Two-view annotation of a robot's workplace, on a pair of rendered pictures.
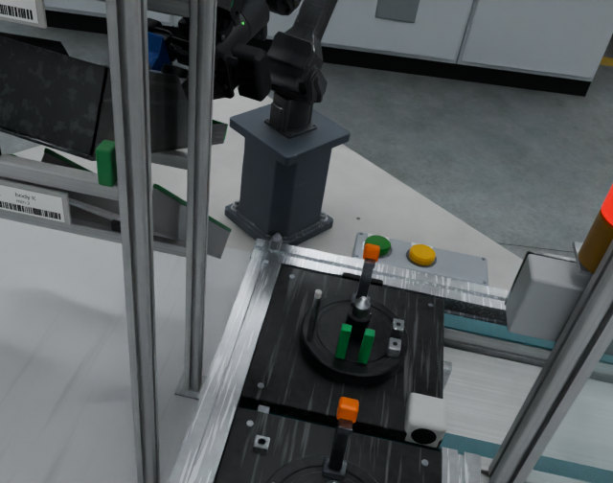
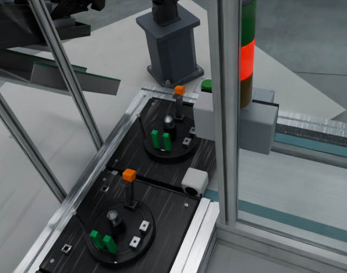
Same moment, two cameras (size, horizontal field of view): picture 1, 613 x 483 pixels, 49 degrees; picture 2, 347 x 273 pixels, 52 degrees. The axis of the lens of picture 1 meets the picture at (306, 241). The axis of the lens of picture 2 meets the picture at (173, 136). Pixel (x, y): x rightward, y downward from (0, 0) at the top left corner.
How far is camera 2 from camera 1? 0.36 m
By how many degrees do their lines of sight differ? 22
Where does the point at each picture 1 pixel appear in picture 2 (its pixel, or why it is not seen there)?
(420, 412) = (189, 178)
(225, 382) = (103, 158)
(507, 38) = not seen: outside the picture
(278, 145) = (155, 31)
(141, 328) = (13, 132)
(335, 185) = not seen: hidden behind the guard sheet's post
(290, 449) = (119, 193)
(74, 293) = (65, 114)
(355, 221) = not seen: hidden behind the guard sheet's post
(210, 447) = (84, 189)
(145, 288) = (2, 115)
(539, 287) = (198, 111)
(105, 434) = (61, 180)
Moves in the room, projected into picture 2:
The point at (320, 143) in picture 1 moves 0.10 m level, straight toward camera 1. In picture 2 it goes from (179, 28) to (167, 49)
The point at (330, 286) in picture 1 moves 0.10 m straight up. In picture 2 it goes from (172, 108) to (166, 78)
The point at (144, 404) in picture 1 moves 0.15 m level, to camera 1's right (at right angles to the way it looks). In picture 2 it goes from (38, 168) to (101, 183)
